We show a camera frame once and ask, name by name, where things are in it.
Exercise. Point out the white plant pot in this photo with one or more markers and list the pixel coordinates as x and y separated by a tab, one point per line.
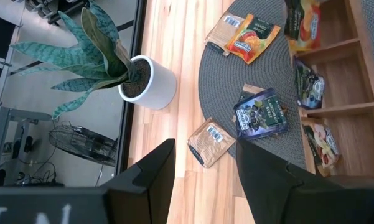
155	90

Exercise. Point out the dark blue blackcurrant tea packet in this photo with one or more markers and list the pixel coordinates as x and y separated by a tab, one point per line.
309	87
261	115

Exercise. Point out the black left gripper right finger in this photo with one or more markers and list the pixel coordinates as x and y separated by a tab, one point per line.
277	193

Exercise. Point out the round grey woven mat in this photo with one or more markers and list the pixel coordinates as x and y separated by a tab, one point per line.
224	81

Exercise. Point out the black floor fan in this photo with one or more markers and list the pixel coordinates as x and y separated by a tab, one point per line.
81	143

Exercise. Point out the clear snack packet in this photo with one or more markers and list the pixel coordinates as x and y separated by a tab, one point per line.
208	143

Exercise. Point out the wooden three-compartment organizer box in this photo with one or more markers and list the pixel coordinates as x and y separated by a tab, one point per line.
345	81

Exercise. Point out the green snake plant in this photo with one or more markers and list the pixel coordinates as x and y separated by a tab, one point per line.
93	59

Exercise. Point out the black floor equipment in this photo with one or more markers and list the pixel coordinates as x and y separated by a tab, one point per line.
43	7

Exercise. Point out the orange mango tea packet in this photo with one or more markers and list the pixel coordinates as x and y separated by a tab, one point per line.
252	40
305	28

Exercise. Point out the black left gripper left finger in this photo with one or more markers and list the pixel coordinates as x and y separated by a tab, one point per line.
143	193

